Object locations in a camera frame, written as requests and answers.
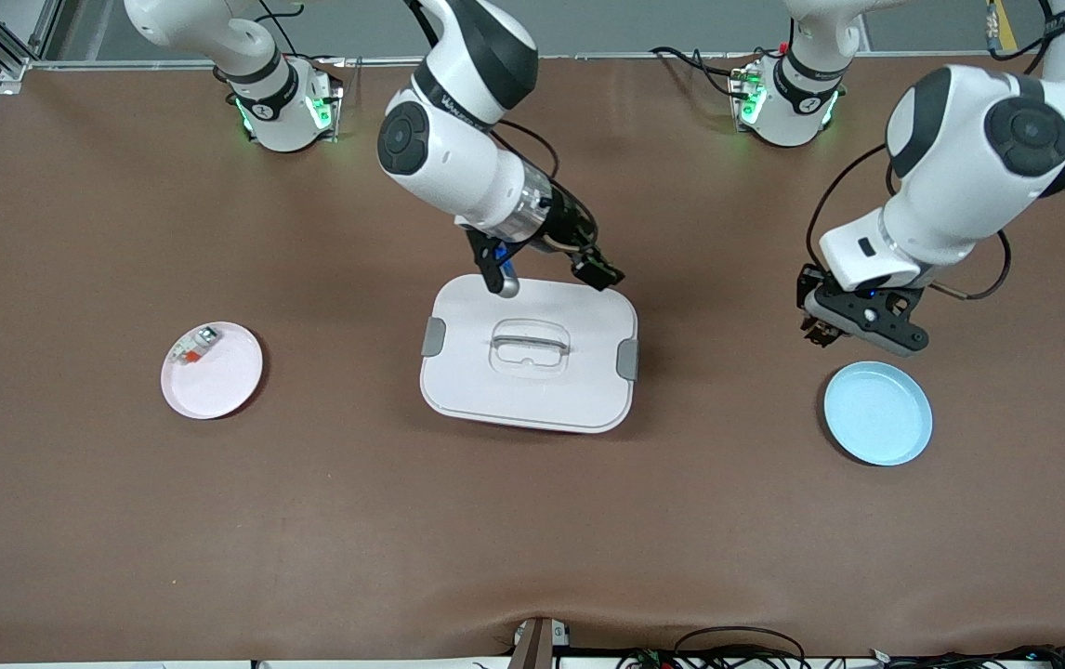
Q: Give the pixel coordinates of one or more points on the light blue round plate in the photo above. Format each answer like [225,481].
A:
[878,416]

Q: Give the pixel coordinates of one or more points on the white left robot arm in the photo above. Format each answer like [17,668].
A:
[960,177]

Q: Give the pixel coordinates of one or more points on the brown post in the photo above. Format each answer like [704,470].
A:
[532,646]

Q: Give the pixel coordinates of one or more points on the aluminium frame profile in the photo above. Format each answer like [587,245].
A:
[7,51]

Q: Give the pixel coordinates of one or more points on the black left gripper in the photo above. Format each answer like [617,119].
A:
[812,321]

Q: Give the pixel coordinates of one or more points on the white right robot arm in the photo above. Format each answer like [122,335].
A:
[458,158]

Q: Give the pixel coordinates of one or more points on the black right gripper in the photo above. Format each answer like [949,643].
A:
[571,224]

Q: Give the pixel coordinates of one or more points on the white lidded storage box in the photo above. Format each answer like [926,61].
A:
[532,400]

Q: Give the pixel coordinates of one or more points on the pale pink round plate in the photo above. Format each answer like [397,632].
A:
[216,381]

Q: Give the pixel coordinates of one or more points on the aluminium table edge rail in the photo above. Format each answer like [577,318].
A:
[635,58]

